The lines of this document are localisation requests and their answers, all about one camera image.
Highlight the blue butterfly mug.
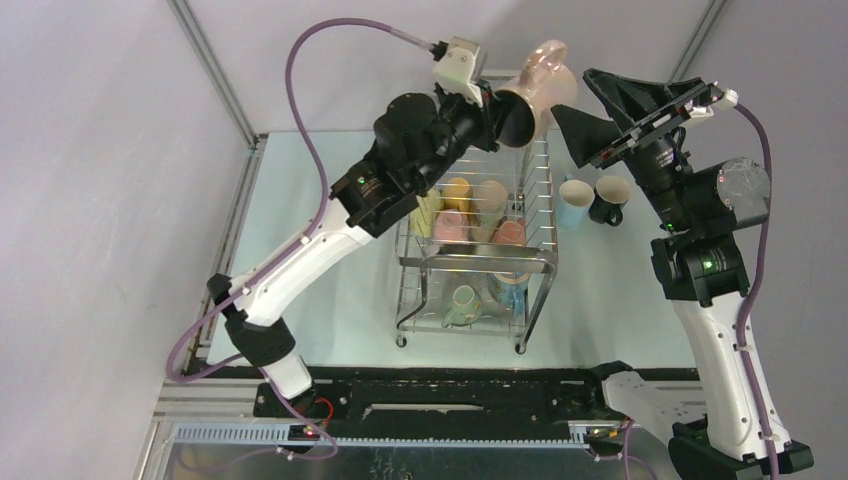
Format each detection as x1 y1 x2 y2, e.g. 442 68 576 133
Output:
487 273 531 317

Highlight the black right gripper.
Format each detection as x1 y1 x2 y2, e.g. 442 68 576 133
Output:
548 69 706 232

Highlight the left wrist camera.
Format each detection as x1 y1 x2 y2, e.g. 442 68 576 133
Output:
431 37 487 108

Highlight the iridescent pale pink mug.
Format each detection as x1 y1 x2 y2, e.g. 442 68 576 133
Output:
495 39 578 148

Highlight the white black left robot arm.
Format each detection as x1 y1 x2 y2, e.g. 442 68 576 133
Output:
207 88 516 417

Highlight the cream seahorse pattern mug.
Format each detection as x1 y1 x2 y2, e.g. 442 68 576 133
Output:
470 180 509 242

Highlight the salmon dotted mug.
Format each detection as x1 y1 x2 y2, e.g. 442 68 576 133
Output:
492 220 526 246

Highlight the green mug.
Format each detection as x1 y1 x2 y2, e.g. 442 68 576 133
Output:
441 284 483 328

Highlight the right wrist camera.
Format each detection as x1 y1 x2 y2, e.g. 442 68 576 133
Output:
684 88 739 127

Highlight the metal wire dish rack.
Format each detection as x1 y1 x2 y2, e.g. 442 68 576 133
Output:
395 135 558 355

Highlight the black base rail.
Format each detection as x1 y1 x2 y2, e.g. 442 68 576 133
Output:
253 364 697 445

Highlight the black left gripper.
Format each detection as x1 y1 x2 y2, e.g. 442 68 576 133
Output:
409 76 514 192

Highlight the aluminium frame post right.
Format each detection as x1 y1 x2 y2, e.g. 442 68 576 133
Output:
669 0 731 82

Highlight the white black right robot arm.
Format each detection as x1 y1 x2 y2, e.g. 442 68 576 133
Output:
552 68 814 479

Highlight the aluminium frame post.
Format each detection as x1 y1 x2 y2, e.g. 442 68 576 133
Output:
669 0 731 82
166 0 259 148

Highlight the light blue faceted mug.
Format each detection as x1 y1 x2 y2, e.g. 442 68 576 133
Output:
556 177 595 230

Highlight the pale yellow faceted mug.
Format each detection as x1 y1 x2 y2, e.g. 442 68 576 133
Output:
409 188 443 239

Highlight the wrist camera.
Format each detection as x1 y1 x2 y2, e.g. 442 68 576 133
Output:
684 88 739 127
431 37 487 108

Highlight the black mug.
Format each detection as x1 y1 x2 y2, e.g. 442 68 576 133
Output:
588 175 631 227

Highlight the orange yellow mug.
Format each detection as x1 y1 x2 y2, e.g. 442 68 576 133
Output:
441 177 472 213

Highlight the pink faceted mug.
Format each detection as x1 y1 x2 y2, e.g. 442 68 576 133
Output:
432 209 470 244

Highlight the aluminium frame post left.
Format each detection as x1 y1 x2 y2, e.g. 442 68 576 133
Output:
166 0 259 148

